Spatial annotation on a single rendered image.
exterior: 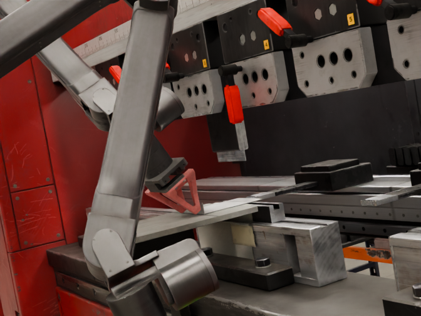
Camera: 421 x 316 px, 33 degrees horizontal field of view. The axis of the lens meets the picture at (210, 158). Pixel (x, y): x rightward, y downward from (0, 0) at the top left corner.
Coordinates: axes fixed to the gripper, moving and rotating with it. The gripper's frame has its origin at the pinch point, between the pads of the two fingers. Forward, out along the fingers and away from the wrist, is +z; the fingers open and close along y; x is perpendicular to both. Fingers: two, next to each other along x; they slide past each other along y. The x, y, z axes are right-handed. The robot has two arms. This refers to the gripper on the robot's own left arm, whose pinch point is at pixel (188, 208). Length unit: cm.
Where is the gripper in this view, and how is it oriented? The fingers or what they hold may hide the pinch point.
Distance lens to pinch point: 130.8
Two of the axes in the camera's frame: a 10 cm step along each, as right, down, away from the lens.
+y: -4.7, 0.2, 8.8
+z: 5.6, 7.8, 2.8
